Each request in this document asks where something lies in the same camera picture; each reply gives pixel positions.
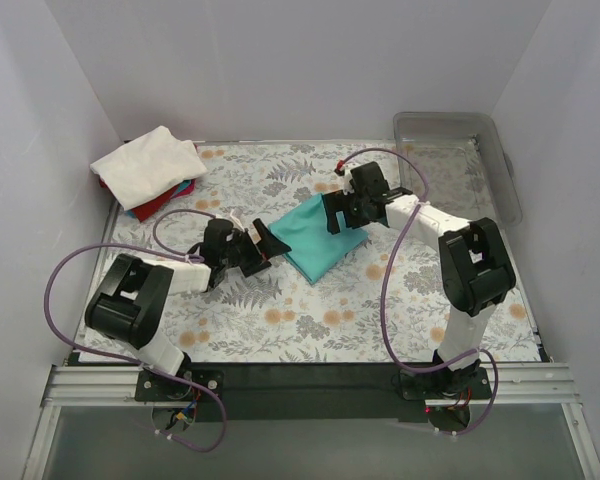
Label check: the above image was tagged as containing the teal t shirt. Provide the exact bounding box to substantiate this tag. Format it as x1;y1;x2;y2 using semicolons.
269;194;368;285

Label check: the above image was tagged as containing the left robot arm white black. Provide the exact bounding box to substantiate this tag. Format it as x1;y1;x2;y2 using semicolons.
85;218;292;400

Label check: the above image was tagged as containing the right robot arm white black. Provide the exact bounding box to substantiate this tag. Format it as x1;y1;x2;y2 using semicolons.
323;162;516;398

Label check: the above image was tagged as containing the blue folded t shirt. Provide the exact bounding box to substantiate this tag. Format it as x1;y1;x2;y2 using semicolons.
124;179;193;219

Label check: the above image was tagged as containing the clear plastic bin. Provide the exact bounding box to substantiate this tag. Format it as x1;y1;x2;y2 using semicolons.
393;112;522;227

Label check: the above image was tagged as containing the white folded t shirt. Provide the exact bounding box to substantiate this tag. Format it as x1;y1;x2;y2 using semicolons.
90;126;207;210

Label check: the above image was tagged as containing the floral table mat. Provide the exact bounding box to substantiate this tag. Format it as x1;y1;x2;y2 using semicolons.
77;141;540;364

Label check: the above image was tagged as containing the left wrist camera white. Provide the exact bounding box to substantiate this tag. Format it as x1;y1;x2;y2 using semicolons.
226;210;247;231

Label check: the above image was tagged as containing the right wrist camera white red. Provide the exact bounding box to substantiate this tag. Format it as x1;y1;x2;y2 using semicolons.
334;160;354;195

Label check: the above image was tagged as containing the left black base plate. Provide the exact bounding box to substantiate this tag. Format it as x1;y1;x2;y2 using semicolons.
134;367;225;403

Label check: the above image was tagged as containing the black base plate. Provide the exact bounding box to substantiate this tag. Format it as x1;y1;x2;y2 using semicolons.
134;367;225;403
394;361;492;403

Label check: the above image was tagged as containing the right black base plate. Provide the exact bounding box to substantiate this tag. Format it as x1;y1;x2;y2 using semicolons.
394;361;492;403

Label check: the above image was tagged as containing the aluminium front rail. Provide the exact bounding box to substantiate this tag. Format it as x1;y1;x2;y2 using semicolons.
43;363;581;406

